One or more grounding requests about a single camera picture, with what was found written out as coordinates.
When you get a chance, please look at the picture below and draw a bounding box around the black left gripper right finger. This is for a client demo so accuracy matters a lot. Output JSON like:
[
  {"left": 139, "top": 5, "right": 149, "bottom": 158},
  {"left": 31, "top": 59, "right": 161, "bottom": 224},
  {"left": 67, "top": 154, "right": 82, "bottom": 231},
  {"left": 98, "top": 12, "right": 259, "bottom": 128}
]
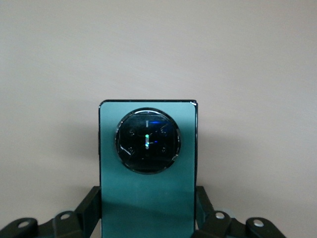
[{"left": 194, "top": 185, "right": 288, "bottom": 238}]

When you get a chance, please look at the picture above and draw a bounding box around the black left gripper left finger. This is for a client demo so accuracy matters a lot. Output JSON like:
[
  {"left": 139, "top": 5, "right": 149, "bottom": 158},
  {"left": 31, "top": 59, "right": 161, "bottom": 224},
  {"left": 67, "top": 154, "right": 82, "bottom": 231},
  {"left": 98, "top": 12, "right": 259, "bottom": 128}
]
[{"left": 0, "top": 185, "right": 102, "bottom": 238}]

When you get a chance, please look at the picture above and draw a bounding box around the green phone round camera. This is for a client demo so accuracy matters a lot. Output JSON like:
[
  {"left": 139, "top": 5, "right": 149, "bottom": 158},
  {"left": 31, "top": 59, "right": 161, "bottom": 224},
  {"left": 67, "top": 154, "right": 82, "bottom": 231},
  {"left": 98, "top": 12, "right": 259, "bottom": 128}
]
[{"left": 97, "top": 99, "right": 199, "bottom": 238}]

